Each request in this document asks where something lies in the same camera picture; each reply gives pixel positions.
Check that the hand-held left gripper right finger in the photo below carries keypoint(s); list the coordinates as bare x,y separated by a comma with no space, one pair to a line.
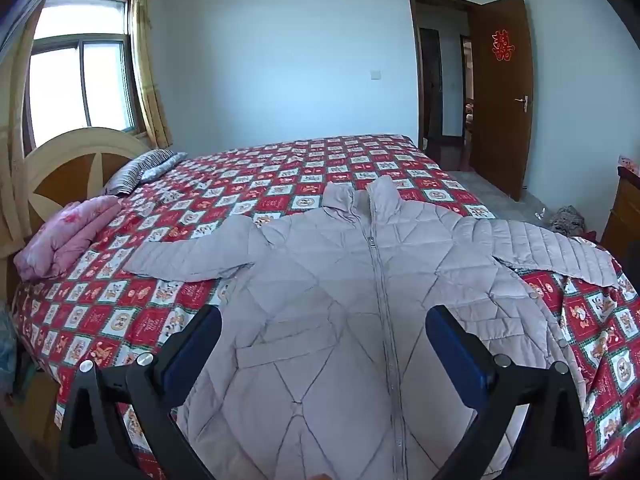
457,347

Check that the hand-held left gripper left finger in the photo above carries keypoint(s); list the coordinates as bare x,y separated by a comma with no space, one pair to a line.
192,347

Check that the pale pink quilted jacket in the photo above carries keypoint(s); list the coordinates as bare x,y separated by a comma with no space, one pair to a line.
325,310

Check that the pink folded blanket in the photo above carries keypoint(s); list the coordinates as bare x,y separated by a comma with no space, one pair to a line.
65,237

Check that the dark cloth bundle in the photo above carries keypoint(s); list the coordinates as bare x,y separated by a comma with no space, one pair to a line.
567,220

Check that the striped pillow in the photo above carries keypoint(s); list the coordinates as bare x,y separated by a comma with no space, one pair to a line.
137,170

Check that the red checkered printed bedspread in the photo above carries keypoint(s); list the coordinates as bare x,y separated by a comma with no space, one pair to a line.
300,172

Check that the wooden cabinet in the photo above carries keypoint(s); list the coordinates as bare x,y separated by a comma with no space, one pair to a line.
622,215

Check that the cream and wood headboard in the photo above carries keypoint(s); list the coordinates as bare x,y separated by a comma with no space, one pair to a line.
65,172

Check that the brown wooden door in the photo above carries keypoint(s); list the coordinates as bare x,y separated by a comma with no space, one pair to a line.
500,125

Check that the pink box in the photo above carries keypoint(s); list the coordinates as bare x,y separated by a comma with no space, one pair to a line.
631,164

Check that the yellow floral curtain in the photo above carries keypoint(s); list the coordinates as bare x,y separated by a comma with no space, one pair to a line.
150,75
12,135

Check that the window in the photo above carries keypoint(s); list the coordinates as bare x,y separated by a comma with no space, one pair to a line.
82,80

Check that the red paper door decoration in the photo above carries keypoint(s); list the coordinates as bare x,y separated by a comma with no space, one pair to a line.
502,46

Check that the white wall switch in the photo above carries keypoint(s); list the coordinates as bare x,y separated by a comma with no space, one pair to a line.
376,74

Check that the brown door frame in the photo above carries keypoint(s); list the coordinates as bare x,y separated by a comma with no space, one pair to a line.
413,60

